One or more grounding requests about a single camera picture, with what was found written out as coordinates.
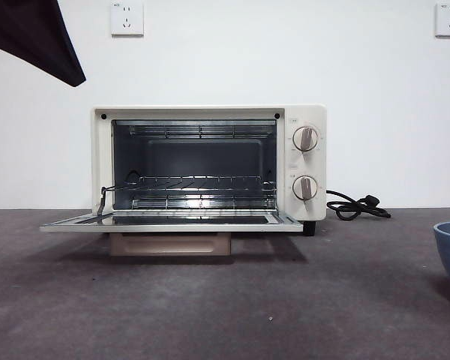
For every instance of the cream Toshiba toaster oven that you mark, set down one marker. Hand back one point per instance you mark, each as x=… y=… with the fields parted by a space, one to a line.
x=307 y=112

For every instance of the cream oven knob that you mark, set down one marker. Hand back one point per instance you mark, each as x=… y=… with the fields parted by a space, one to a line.
x=305 y=188
x=305 y=139

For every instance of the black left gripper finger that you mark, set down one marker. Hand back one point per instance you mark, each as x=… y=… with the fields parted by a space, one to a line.
x=30 y=33

